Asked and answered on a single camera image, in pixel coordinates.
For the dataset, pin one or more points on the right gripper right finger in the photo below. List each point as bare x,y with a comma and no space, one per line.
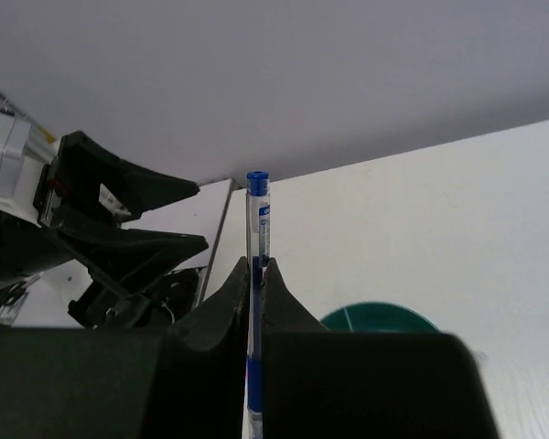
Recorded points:
324,384

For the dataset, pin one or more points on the blue pen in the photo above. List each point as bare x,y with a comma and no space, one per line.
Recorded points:
258,255

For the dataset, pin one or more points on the teal round divided organizer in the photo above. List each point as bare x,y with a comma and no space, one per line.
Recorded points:
368,317

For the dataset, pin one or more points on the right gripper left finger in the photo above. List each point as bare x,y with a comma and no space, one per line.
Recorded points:
181,381

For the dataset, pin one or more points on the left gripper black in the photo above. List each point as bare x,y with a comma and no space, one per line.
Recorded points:
83,199

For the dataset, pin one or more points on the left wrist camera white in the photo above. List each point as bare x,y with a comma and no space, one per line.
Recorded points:
25,148

